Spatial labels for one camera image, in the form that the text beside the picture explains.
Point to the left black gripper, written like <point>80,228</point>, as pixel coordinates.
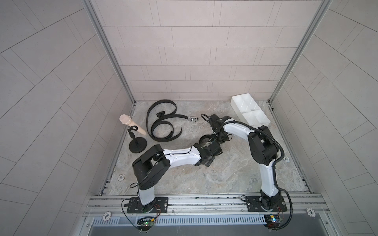
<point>209,161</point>

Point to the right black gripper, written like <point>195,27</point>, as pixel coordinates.
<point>224,139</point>

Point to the long black belt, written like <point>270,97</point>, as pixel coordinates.
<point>207,140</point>

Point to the black belt with silver buckle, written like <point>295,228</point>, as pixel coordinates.
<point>162,120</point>

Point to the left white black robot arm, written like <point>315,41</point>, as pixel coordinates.
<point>150,167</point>

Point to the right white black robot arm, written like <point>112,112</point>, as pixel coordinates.
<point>265,150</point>

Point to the white compartment storage box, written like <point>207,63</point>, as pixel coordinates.
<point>248,111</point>

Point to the black stand with beige roll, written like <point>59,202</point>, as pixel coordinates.
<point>137,144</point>

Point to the right floor white sticker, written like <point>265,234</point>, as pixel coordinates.
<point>286,159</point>

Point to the floor white round sticker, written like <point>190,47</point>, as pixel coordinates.
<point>121,177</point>

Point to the right green circuit board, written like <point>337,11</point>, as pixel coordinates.
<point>272,221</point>

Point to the green circuit board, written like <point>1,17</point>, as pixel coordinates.
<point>146,223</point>
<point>272,221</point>

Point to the left green circuit board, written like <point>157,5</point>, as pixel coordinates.
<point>146,223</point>

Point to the right white round sticker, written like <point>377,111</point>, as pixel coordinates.
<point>310,212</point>

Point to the left white round sticker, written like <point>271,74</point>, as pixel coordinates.
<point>107,216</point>

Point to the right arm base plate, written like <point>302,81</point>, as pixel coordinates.
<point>265,204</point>

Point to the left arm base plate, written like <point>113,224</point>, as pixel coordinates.
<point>147,205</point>

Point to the aluminium front rail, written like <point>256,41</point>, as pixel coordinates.
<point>204,204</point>

